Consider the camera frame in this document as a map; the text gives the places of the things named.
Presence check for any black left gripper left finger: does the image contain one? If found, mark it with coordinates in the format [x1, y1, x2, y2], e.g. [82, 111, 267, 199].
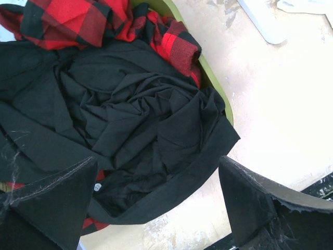
[1, 159, 98, 249]

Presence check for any red black plaid shirt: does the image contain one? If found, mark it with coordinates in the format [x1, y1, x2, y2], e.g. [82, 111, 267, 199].
[0, 0, 203, 236]

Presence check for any green laundry basket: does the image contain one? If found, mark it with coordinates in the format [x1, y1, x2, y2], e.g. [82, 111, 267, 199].
[78, 0, 235, 238]

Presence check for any white clothes rack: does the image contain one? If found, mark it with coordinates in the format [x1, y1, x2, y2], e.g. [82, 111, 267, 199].
[238, 0, 287, 45]

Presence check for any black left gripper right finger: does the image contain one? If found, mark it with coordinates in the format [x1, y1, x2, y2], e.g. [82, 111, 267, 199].
[219, 156, 332, 249]

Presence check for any white button shirt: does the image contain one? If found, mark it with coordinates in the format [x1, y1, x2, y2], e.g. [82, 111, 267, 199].
[277, 0, 332, 15]

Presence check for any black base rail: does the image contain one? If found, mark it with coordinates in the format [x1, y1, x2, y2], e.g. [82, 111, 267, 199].
[301, 173, 333, 201]

